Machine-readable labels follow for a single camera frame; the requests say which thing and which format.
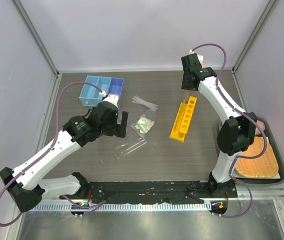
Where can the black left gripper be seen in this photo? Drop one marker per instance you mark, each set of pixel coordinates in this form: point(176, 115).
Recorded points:
point(119, 130)

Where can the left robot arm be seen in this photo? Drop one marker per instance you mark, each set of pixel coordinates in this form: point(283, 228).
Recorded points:
point(27, 185)

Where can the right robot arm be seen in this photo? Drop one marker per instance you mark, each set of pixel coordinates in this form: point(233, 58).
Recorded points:
point(237, 132)

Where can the plastic bag with gloves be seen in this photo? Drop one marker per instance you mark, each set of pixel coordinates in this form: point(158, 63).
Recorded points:
point(143, 125)

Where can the clear plastic pipettes bundle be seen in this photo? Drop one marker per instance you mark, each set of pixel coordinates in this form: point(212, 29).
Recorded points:
point(140, 101)

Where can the yellow test tube rack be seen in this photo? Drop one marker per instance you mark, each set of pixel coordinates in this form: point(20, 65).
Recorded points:
point(183, 119)

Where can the pink paper cup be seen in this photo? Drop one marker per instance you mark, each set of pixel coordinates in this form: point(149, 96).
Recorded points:
point(260, 128)

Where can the white slotted cable duct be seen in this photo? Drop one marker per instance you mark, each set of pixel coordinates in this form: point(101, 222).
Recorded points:
point(163, 207)

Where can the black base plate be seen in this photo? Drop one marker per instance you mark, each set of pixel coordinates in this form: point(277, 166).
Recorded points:
point(153, 192)

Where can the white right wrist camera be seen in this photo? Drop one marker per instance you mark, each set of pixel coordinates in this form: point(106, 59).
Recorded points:
point(200, 57)

